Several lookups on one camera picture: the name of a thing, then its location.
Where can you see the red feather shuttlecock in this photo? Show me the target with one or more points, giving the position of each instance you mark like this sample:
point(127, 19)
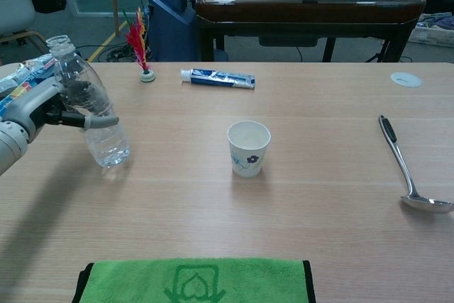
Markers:
point(136, 38)

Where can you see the blue white toothpaste tube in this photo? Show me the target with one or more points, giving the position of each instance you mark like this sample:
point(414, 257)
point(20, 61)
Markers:
point(223, 78)

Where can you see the blue cling film box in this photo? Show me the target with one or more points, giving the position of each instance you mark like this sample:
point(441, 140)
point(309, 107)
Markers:
point(14, 95)

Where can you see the silver snack bag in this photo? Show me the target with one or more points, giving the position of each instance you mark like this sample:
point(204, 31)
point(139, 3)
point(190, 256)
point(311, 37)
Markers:
point(14, 74)

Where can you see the green microfibre cloth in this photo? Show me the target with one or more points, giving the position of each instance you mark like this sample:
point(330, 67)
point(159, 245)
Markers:
point(142, 281)

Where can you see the white chair wooden legs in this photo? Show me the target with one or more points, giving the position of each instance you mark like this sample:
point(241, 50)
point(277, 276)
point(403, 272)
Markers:
point(14, 8)

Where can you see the white plastic basket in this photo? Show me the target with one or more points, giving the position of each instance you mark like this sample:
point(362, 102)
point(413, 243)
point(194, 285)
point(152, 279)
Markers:
point(432, 35)

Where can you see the white paper cup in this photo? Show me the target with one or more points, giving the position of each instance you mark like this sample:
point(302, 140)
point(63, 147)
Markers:
point(248, 154)

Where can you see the blue machine base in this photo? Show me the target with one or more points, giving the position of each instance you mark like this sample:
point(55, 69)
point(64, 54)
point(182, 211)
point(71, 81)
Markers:
point(170, 26)

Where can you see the brown mahjong table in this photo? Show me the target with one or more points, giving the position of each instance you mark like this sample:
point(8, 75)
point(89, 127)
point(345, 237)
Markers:
point(308, 10)

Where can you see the clear plastic bottle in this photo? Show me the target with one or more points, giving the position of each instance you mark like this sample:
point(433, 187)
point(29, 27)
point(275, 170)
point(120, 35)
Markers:
point(106, 143)

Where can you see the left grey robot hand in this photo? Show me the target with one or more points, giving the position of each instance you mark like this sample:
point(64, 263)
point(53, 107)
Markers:
point(32, 104)

